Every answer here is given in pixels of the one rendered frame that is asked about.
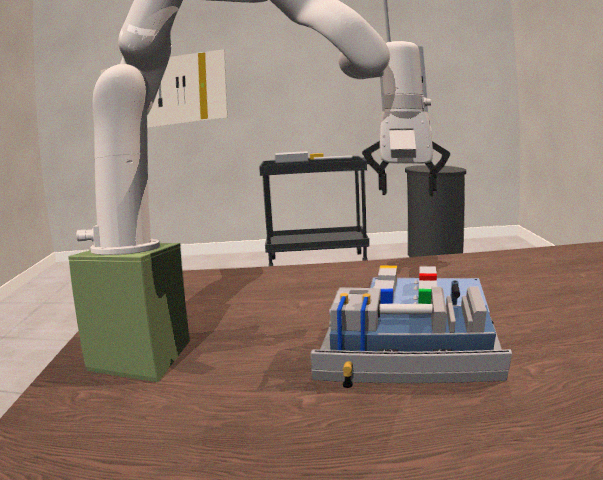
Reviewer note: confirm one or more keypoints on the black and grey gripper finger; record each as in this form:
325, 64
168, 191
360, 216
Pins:
435, 169
378, 168

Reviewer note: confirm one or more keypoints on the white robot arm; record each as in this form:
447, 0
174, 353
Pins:
120, 94

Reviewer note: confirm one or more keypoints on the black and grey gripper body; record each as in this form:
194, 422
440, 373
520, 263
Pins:
407, 118

